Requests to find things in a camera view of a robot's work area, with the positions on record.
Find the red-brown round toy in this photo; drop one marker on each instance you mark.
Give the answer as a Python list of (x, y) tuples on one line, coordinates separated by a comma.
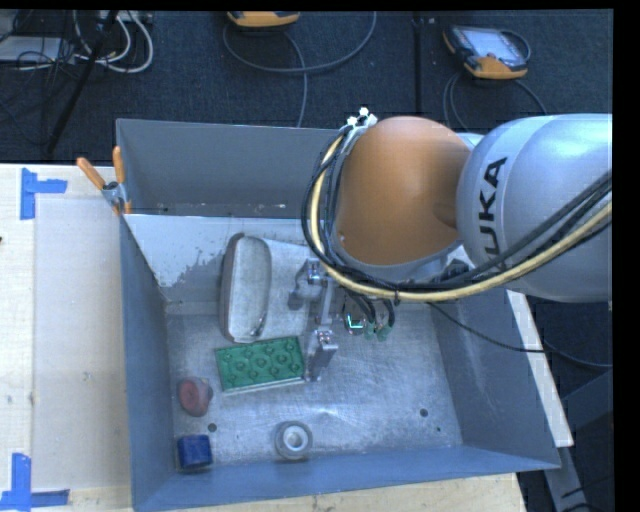
[(194, 396)]

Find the pale grey oval case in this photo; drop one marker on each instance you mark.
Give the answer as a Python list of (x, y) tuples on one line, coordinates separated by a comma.
[(246, 285)]

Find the dark green flat block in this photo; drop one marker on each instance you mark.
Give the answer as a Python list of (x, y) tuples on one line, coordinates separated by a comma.
[(260, 364)]

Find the blue cylinder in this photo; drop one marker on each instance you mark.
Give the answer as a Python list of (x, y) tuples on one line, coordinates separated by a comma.
[(194, 451)]

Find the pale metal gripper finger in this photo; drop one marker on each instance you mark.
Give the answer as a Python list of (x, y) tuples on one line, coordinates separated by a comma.
[(321, 356), (311, 280)]

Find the grey metal bin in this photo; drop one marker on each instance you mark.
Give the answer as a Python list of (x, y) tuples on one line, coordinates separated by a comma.
[(380, 415)]

